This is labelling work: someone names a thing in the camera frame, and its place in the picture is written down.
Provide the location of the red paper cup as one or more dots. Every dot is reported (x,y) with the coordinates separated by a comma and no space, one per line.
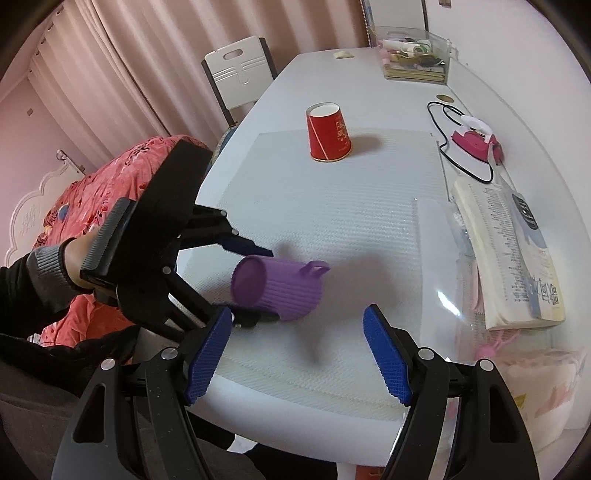
(327,133)

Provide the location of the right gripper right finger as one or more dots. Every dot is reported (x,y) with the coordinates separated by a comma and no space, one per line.
(490,440)

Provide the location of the purple ribbed cup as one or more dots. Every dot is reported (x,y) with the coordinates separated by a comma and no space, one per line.
(287,288)

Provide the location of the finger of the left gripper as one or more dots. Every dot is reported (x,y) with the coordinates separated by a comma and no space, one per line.
(236,244)
(247,317)

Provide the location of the pink patterned pouch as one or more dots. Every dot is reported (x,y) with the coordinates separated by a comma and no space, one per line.
(543,383)

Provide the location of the clear acrylic organizer tray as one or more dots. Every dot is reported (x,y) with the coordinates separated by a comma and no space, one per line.
(411,54)

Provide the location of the person's dark clothing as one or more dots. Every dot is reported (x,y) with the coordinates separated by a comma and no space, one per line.
(40,386)

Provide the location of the small cream eraser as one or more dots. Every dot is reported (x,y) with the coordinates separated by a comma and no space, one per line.
(343,54)

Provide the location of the person's left hand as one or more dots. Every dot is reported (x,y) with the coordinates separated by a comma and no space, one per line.
(74,255)

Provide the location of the white chair with blue cushion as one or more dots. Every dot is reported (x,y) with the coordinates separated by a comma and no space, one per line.
(238,74)

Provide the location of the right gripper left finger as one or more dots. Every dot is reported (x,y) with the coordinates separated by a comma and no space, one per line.
(102,438)

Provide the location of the white woven table mat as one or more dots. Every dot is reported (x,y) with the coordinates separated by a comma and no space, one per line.
(359,215)

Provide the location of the white bed headboard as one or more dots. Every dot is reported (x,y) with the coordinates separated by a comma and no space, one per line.
(26,222)

